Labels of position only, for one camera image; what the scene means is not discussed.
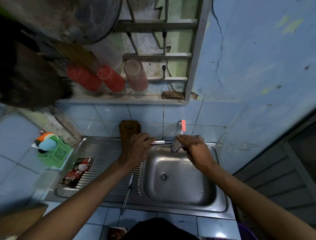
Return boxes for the person's left hand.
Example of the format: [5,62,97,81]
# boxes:
[121,133,157,168]

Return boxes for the person's right hand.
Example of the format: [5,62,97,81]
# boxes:
[175,135,218,173]

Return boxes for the small wooden cutting board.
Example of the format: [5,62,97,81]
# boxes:
[119,120,142,153]

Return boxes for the checked dishcloth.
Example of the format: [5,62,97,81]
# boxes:
[171,135,205,154]

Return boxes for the knives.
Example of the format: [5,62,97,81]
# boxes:
[120,174,135,216]

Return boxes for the person's left forearm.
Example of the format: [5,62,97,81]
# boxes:
[17,162,134,240]

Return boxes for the person's right forearm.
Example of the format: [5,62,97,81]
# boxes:
[210,164,316,240]

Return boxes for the person's black clothing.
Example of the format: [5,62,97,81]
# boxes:
[122,217,200,240]

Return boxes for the stainless steel sink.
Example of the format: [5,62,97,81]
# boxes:
[45,136,236,221]

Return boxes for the wooden scrub brush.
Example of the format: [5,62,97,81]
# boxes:
[162,91,185,101]

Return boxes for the red black sachet pack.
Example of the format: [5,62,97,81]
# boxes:
[60,157,94,189]

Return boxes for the red striped drinking glass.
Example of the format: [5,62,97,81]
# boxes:
[123,59,149,92]

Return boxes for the red plastic cup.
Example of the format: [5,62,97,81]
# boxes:
[66,65,102,92]
[96,65,126,93]

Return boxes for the green plastic basket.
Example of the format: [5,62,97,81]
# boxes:
[38,137,72,168]

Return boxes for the grey slatted wooden door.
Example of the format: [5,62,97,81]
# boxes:
[233,108,316,230]

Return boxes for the light blue plastic scoop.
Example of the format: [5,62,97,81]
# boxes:
[39,138,58,151]

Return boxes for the purple plastic basket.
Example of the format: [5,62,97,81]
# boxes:
[237,222,258,240]

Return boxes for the orange plastic utensil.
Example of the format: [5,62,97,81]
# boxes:
[35,133,56,142]

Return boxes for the clear plastic container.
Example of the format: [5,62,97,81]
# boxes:
[34,169,61,191]

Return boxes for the white plastic cup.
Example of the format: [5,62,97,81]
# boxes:
[85,37,123,70]

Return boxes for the yellow plastic cup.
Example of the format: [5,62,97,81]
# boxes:
[53,42,99,72]

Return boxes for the large dark brown wok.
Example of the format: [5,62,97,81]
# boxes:
[0,39,73,108]

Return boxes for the wooden knife block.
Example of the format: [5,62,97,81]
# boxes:
[0,204,49,239]

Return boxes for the dark round hanging pan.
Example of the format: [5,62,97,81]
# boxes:
[0,0,123,45]

